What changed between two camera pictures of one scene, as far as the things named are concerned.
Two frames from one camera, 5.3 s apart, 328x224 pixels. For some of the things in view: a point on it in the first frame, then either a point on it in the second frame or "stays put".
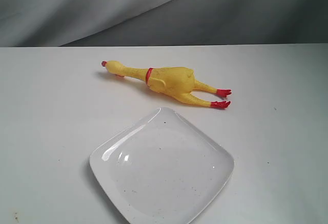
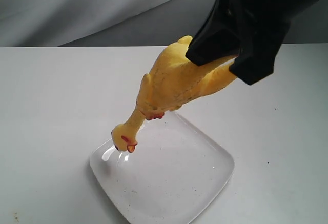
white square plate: (161, 171) stays put
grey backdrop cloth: (68, 12) stays put
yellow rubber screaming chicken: (174, 81) -> (175, 78)
